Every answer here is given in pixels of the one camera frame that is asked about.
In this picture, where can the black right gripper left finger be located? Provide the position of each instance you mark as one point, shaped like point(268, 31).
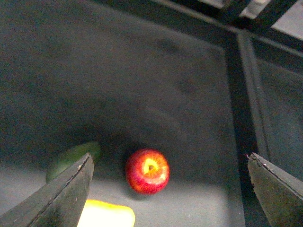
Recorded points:
point(59, 203)

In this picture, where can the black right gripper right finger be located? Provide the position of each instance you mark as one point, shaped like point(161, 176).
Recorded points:
point(279, 193)

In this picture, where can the yellow mango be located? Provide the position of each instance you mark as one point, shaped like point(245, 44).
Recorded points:
point(103, 214)

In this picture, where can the green avocado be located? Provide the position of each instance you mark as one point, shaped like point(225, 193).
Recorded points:
point(67, 158)

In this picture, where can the red apple front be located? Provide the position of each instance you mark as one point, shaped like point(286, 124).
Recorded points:
point(147, 171)

